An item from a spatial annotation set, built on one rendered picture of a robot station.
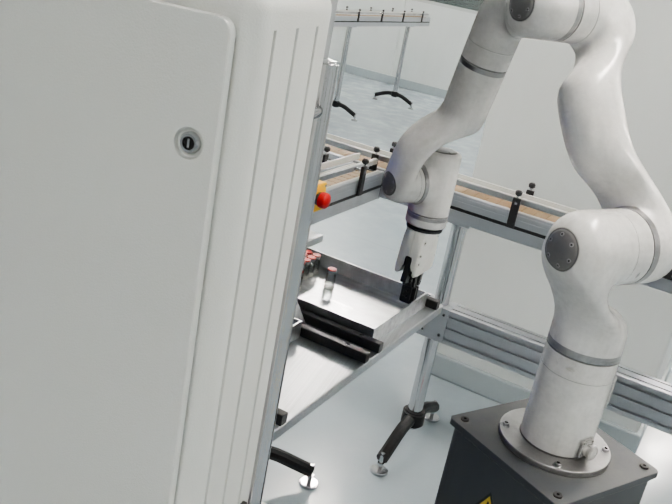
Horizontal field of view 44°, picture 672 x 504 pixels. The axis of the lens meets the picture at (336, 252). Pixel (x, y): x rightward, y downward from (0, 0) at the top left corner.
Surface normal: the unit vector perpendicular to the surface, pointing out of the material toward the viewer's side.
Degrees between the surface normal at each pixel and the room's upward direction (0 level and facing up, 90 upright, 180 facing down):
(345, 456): 0
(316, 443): 0
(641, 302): 90
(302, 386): 0
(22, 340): 90
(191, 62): 90
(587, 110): 73
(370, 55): 90
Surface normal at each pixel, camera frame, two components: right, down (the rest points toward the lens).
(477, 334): -0.48, 0.23
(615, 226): 0.39, -0.50
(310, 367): 0.18, -0.92
